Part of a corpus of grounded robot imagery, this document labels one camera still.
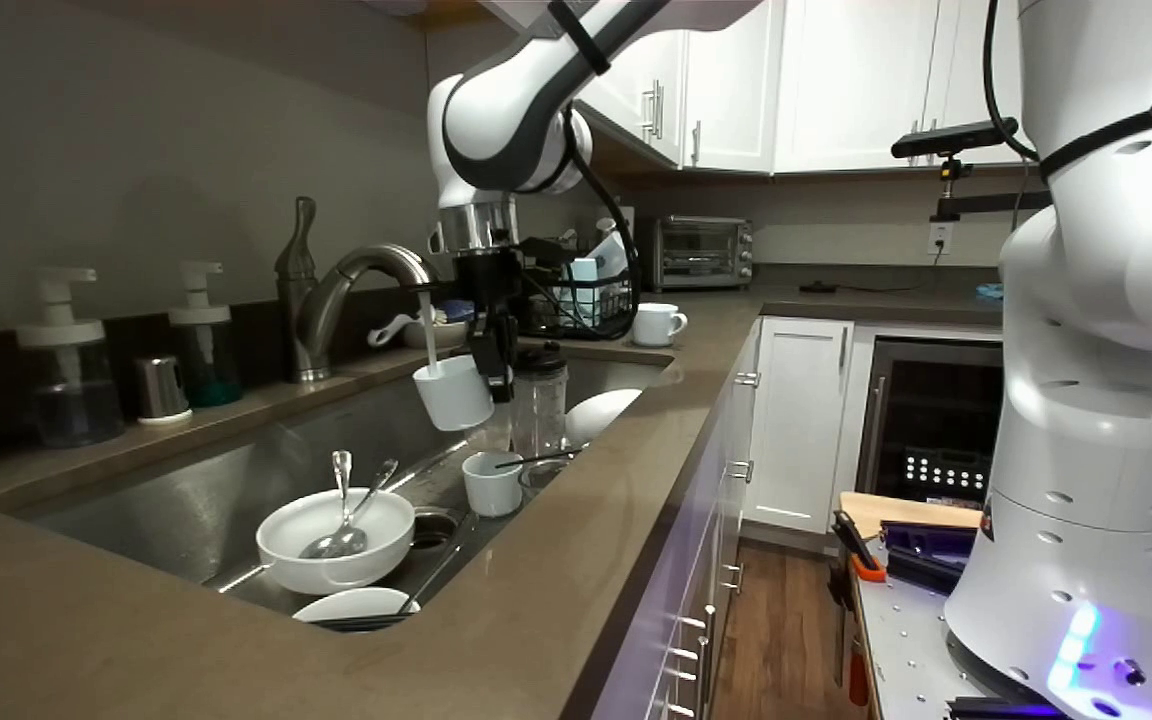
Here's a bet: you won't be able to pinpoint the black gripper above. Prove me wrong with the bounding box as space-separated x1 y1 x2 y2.
453 237 564 406

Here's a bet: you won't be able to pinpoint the white mug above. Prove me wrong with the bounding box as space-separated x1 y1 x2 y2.
413 356 493 431
631 305 687 347

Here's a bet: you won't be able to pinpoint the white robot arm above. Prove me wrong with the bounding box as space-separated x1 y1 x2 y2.
942 0 1152 720

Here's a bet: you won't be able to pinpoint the white plate in sink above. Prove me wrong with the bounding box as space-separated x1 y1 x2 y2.
564 389 635 445

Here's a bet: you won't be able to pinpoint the small white cup in sink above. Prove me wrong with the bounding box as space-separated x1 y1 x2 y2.
461 452 522 515

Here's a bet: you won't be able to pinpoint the white bowl in sink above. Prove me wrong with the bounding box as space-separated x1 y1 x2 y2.
252 484 418 600

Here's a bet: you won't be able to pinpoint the white oval dish front sink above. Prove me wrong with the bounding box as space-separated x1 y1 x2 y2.
294 589 418 629

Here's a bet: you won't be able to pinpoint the stainless steel sink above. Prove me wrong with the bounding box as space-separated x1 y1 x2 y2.
0 347 675 636

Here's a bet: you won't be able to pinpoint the clear blender jar black lid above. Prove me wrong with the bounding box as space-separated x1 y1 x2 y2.
513 344 567 455

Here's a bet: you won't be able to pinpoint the black dish rack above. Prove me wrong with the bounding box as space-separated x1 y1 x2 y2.
555 233 631 335

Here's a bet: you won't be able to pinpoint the small dish with utensils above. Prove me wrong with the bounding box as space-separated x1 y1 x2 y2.
364 311 469 347

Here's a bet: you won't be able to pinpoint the light blue container in rack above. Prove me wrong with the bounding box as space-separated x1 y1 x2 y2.
567 233 631 327

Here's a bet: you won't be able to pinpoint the curved steel faucet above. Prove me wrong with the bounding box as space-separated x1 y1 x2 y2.
292 243 432 385

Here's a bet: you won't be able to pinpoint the dark glass bottle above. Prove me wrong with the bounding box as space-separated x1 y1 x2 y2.
277 198 315 331

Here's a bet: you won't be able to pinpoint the toaster oven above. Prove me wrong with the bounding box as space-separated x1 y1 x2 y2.
652 215 753 288

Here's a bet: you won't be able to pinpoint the metal spoon in bowl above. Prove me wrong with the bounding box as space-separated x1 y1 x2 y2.
303 450 400 562

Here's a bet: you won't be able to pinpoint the green soap dispenser white pump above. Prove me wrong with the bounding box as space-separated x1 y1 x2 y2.
168 259 240 408

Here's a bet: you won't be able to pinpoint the white lower cabinet door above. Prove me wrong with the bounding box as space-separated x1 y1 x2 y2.
743 317 849 532

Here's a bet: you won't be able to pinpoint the purple-lit drawer fronts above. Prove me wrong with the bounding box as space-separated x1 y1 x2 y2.
560 327 759 720

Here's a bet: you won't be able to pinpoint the small metal cup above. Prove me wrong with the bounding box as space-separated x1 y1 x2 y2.
136 356 190 426

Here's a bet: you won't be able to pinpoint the clear soap dispenser white pump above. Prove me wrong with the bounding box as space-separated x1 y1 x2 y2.
17 268 118 450

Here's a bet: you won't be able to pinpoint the white upper cabinets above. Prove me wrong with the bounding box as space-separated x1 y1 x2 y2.
580 0 1024 175

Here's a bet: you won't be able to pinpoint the wine cooler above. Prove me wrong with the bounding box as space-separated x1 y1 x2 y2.
854 335 1002 505

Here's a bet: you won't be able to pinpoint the orange handled tool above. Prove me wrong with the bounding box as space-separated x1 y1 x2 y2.
830 510 887 583

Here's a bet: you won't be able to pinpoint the black camera on stand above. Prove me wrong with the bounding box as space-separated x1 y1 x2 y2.
891 115 1048 223

